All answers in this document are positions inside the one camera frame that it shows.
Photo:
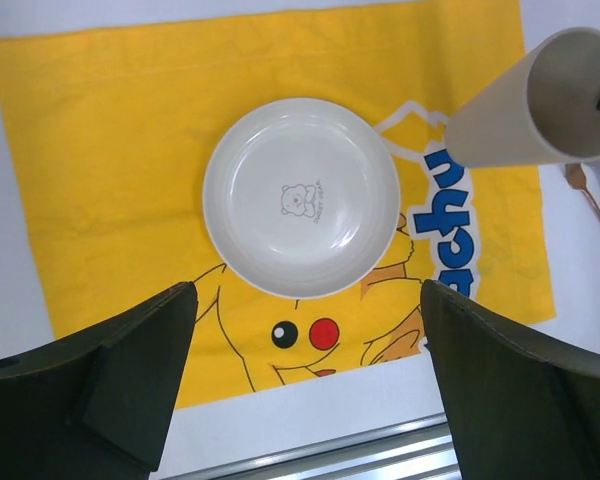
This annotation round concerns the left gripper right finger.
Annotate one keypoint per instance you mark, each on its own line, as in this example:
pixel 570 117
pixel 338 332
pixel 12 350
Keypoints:
pixel 519 403

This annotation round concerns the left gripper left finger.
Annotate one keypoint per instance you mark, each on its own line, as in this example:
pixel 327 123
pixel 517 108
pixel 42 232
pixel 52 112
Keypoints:
pixel 97 404

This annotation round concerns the beige paper cup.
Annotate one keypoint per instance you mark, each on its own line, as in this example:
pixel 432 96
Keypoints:
pixel 542 110

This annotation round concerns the wooden fork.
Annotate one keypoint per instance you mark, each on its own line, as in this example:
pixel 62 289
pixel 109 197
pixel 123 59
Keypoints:
pixel 577 180

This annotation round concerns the white paper plate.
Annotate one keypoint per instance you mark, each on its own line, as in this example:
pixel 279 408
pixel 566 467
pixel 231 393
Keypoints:
pixel 301 198

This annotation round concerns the yellow pikachu cloth placemat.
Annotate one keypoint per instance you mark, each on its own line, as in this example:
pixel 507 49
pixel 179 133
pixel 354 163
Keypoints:
pixel 111 130

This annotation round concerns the aluminium rail frame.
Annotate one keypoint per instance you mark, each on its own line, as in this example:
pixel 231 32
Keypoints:
pixel 418 449

